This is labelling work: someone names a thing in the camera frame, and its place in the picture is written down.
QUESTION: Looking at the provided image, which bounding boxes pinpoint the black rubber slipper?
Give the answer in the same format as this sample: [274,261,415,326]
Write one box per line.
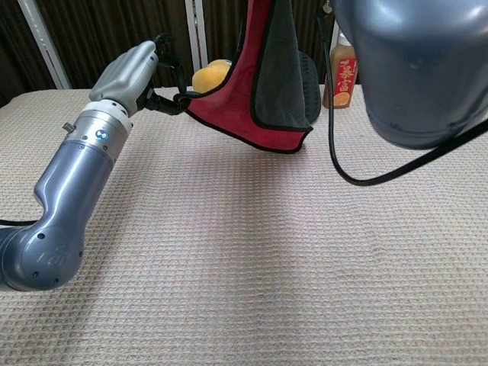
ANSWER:
[297,51,320,125]

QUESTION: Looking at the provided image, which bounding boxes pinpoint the grey and red cloth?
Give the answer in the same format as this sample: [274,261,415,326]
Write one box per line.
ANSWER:
[178,0,314,155]

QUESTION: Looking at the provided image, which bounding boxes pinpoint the dark pleated curtain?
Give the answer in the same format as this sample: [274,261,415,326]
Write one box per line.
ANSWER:
[0,0,336,108]

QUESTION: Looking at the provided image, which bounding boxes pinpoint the pink woven tablecloth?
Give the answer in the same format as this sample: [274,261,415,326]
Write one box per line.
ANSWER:
[0,84,488,366]

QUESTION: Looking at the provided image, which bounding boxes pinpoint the yellow plush toy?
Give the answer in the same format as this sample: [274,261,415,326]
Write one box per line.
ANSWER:
[191,59,234,93]

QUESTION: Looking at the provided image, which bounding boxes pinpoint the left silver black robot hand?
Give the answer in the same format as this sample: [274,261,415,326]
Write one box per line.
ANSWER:
[89,33,199,120]

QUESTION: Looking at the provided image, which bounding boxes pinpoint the brown juice bottle white cap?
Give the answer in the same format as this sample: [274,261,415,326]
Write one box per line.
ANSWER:
[323,32,359,110]

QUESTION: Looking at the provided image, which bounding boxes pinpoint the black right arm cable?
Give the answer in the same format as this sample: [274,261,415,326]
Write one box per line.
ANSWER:
[316,3,488,187]

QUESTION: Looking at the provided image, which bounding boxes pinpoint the white metal frame post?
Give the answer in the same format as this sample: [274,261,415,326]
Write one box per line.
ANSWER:
[17,0,72,91]
[184,0,210,73]

